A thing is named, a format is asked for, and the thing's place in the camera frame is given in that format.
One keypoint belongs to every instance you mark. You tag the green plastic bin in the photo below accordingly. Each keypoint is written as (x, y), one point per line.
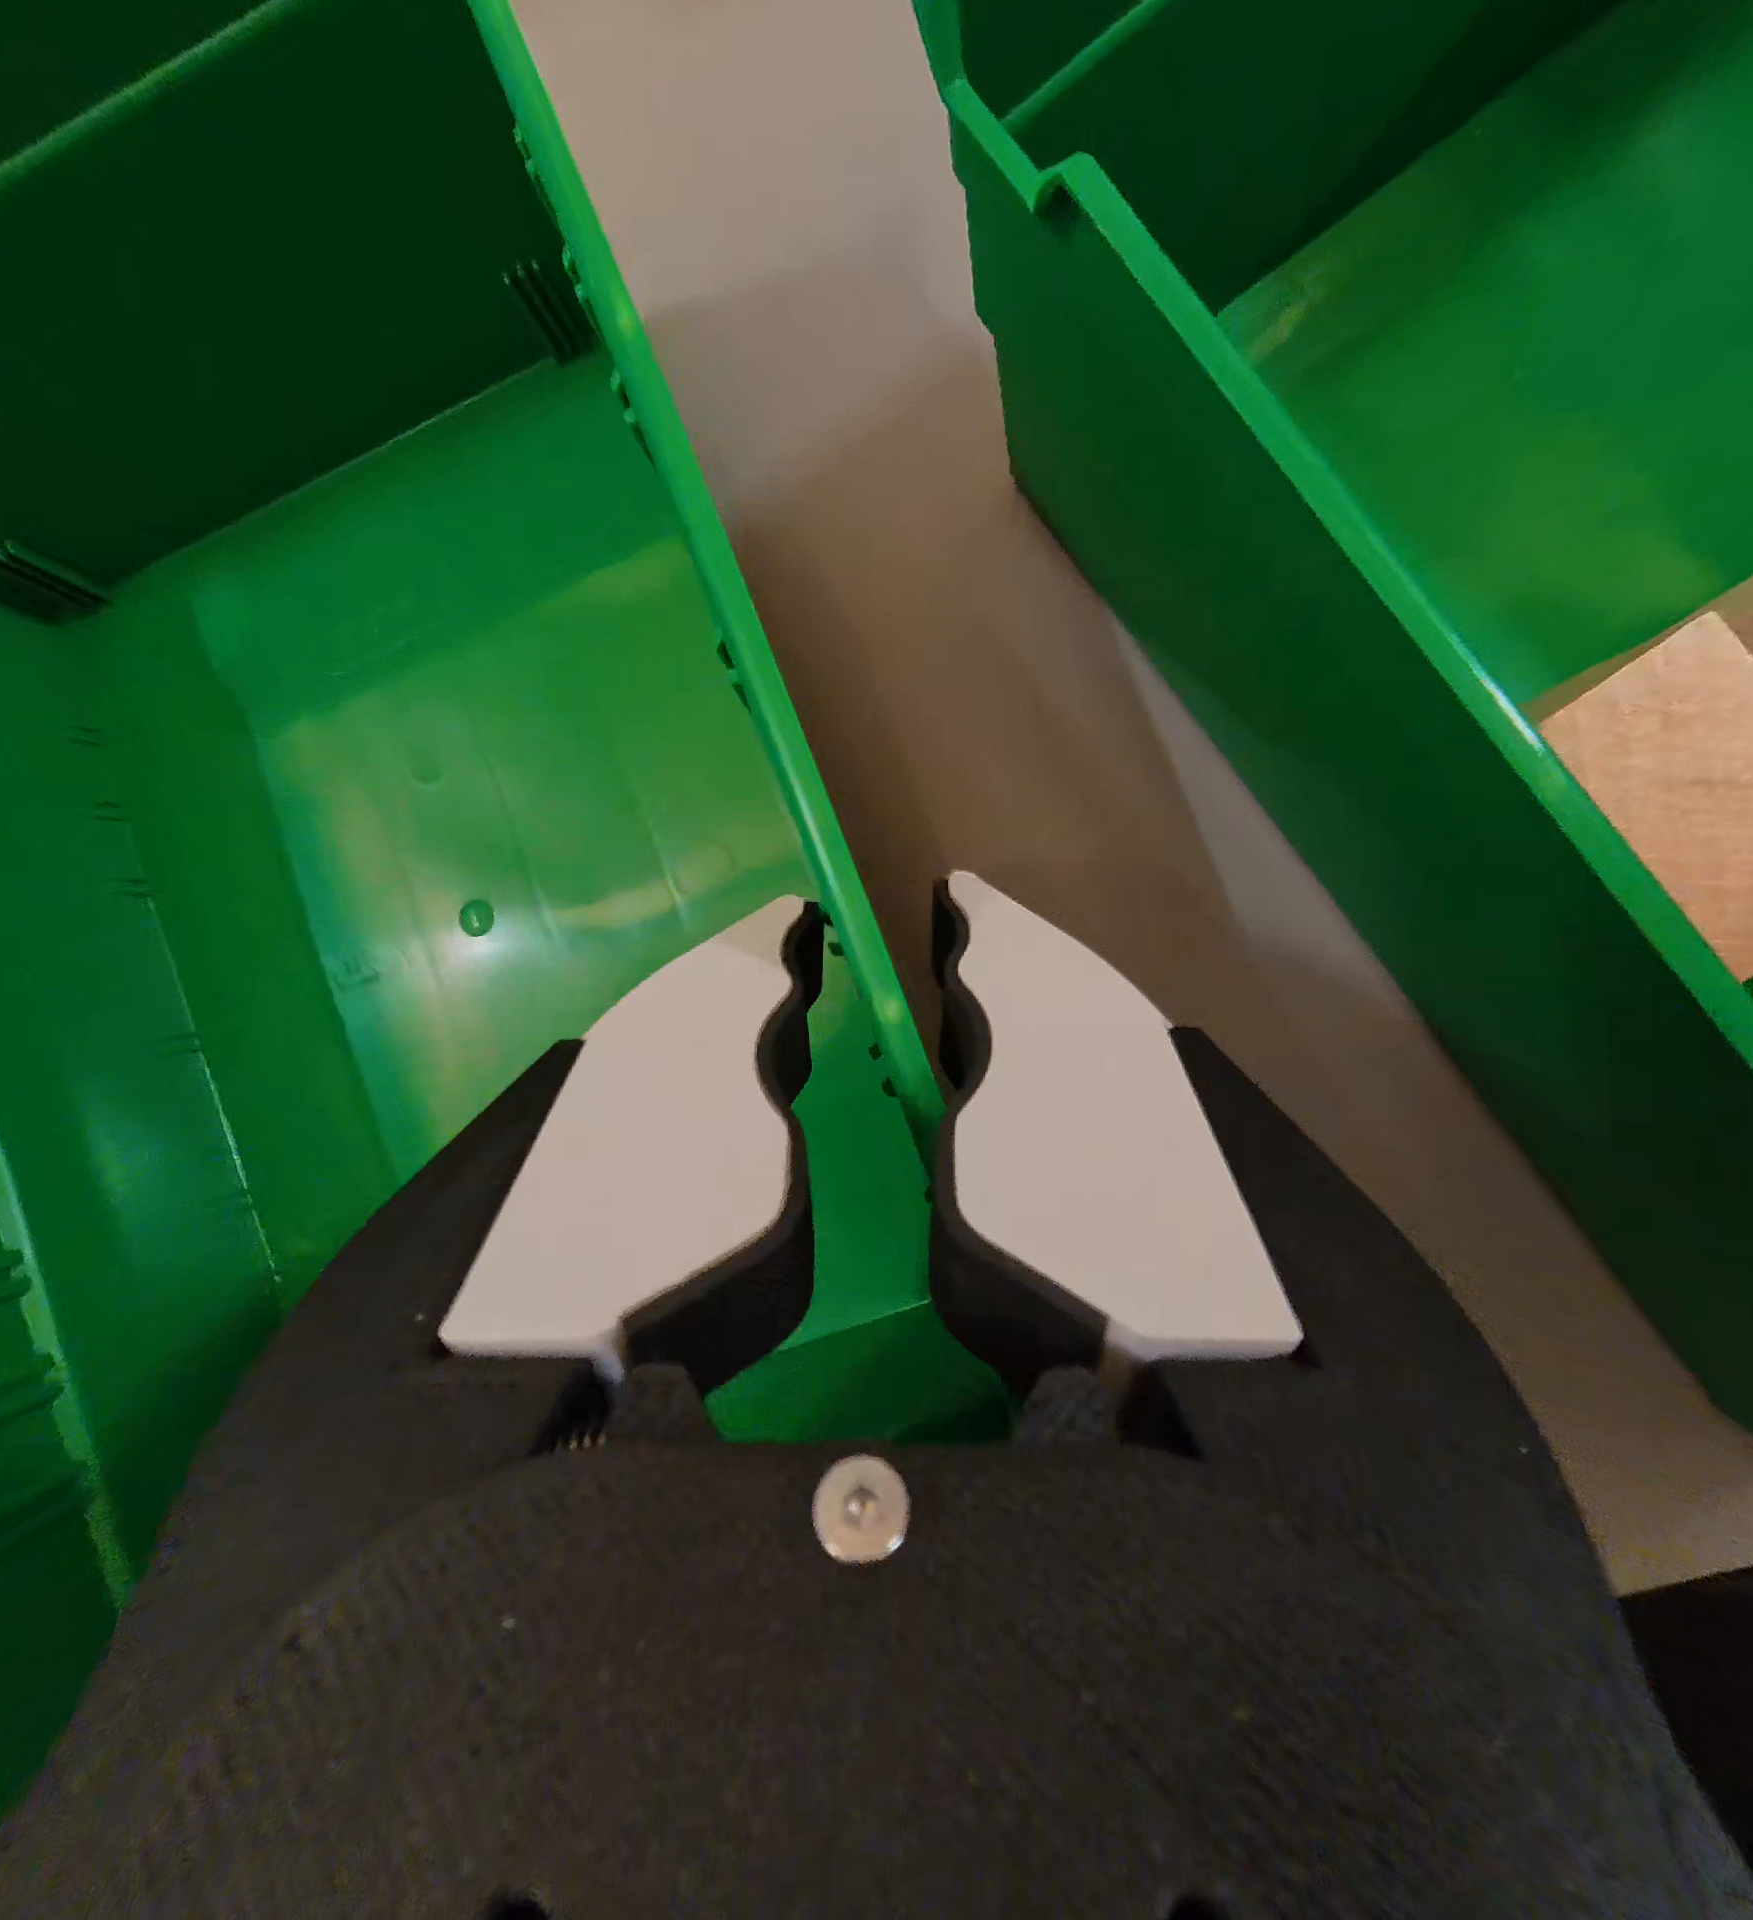
(366, 752)
(1266, 631)

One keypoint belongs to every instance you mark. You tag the grey desk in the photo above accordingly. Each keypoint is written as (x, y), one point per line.
(875, 526)

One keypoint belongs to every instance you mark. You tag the large wooden cube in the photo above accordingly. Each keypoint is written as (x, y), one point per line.
(1700, 795)

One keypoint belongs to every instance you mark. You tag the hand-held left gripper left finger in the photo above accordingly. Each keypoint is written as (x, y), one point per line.
(636, 1185)

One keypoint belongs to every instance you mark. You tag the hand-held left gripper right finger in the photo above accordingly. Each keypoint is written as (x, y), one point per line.
(1117, 1185)

